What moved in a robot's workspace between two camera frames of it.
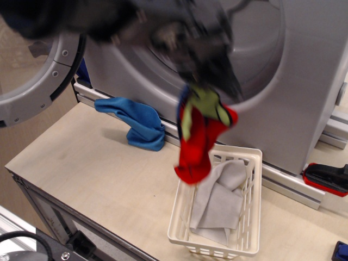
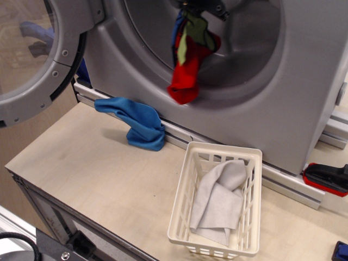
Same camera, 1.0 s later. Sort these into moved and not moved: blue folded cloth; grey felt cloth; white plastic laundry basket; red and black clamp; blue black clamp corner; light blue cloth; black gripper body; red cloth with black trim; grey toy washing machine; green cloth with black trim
Moved: black gripper body; red cloth with black trim; green cloth with black trim; light blue cloth
Not moved: blue black clamp corner; grey toy washing machine; grey felt cloth; white plastic laundry basket; red and black clamp; blue folded cloth
